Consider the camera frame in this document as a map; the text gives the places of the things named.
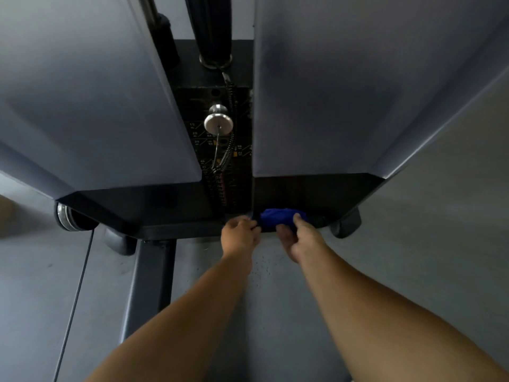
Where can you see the person's right hand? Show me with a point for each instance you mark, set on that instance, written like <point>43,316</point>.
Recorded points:
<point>304,242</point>

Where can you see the silver weight selector pin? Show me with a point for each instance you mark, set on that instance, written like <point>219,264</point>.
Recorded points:
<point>218,121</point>

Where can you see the person's right thumb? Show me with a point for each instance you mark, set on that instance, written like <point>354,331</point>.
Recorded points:
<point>283,233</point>

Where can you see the dark grey floor beam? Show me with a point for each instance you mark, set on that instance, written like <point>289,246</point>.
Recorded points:
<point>149,286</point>

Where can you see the black guide rod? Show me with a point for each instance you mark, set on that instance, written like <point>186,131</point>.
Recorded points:
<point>163,31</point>
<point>210,27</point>

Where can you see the blue cleaning cloth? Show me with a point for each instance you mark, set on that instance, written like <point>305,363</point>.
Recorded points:
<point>278,217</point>

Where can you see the person's left forearm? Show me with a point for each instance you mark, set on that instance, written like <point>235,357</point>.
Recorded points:
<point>179,328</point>

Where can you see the black machine base frame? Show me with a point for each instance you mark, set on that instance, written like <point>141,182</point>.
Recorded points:
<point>167,210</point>

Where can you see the person's left hand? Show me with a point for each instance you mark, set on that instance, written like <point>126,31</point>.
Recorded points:
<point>237,240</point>

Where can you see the person's left thumb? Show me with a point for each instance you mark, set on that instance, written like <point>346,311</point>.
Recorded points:
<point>255,233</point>

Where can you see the black weight stack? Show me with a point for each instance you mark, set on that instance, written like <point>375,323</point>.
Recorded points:
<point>238,111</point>

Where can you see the grey machine shroud panel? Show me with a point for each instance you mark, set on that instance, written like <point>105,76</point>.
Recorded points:
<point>342,83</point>
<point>87,99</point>

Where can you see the person's right forearm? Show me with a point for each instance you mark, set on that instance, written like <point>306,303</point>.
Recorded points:
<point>381,318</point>

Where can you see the black machine foot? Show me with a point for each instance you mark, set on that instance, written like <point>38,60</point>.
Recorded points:
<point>346,225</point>
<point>121,242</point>

